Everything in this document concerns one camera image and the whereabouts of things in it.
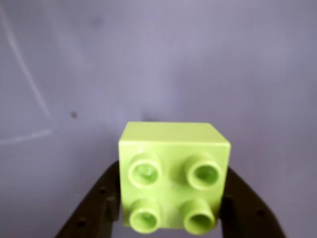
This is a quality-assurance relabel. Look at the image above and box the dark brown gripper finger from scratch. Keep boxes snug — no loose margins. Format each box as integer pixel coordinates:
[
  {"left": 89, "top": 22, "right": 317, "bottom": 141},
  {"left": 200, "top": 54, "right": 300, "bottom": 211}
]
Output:
[
  {"left": 55, "top": 160, "right": 124, "bottom": 238},
  {"left": 217, "top": 167, "right": 288, "bottom": 238}
]

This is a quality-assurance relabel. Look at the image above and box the green lego block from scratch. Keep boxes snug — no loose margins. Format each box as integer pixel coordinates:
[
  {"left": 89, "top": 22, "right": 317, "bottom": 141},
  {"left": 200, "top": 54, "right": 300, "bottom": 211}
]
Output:
[{"left": 118, "top": 121, "right": 232, "bottom": 235}]

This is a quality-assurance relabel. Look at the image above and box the grey rubber mat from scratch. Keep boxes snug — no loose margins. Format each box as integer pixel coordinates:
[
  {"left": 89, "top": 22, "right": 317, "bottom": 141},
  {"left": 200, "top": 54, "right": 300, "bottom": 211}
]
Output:
[{"left": 0, "top": 0, "right": 317, "bottom": 238}]

